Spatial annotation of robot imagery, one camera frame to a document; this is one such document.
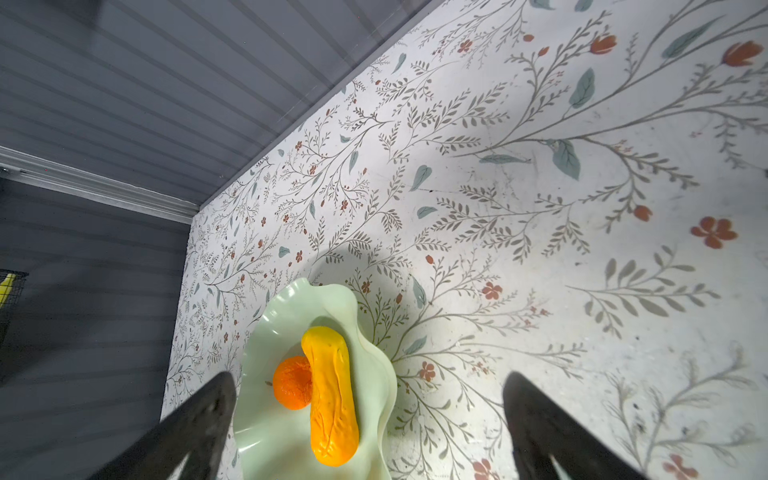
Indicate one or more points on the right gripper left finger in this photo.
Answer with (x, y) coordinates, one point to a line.
(192, 437)

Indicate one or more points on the yellow fake squash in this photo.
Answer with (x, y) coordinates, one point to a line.
(334, 429)

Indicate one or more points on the green wavy fruit bowl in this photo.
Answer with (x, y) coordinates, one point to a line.
(273, 442)

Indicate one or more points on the yellow marker in basket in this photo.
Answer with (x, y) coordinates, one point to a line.
(6, 287)

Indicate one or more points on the small orange tangerine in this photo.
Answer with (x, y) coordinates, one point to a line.
(292, 383)

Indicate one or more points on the black wire side basket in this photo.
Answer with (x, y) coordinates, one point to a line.
(7, 310)

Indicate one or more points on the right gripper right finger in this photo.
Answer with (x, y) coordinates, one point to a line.
(547, 440)

